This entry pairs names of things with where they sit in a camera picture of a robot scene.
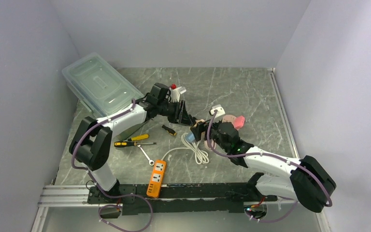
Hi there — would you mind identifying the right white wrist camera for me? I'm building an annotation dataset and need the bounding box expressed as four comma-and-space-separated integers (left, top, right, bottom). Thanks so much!
209, 104, 226, 123

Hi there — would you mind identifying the orange power strip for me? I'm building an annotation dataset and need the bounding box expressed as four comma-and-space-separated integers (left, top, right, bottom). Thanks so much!
146, 160, 167, 198

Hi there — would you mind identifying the white power strip cable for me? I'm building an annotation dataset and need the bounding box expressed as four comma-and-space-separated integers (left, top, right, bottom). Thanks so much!
161, 132, 211, 165

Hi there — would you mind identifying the yellow handled screwdriver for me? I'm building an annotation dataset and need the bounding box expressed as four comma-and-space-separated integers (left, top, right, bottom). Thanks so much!
124, 134, 149, 142

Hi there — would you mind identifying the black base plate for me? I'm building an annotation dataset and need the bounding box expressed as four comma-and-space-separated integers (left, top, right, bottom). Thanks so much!
87, 183, 277, 216

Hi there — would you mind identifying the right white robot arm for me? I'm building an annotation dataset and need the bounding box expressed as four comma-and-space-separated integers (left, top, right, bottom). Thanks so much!
190, 121, 337, 213

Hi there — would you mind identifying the silver wrench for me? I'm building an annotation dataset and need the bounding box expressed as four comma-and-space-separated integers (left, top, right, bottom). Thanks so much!
137, 145, 155, 166

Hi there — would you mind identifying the pink plug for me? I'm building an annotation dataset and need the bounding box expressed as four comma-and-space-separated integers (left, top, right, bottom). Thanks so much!
232, 116, 245, 130

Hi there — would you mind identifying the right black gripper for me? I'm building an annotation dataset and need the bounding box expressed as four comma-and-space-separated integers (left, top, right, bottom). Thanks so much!
191, 116, 230, 153

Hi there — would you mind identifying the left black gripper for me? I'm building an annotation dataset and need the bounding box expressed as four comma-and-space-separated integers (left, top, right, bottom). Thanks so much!
157, 100, 193, 127

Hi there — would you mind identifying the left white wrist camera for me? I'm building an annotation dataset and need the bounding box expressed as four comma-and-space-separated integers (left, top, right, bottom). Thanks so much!
170, 84, 186, 102

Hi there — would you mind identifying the aluminium rail frame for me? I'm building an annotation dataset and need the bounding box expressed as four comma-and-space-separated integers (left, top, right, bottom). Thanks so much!
38, 185, 106, 207

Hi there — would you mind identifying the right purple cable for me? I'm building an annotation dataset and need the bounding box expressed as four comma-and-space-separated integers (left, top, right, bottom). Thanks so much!
206, 110, 333, 224

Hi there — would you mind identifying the blue plug adapter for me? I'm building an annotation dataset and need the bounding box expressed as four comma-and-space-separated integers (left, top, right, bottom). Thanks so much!
185, 132, 195, 143

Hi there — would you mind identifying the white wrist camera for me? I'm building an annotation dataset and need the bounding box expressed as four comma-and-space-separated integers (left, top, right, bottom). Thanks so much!
209, 104, 226, 123
170, 84, 186, 102

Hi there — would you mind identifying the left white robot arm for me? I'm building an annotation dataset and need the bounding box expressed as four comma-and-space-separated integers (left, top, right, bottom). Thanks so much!
69, 83, 196, 203

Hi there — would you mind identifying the clear plastic storage box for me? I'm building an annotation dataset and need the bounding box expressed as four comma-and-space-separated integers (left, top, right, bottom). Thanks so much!
62, 52, 144, 118

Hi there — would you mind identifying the pink round socket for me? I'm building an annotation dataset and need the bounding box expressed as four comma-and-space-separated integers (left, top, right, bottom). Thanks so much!
222, 115, 237, 123

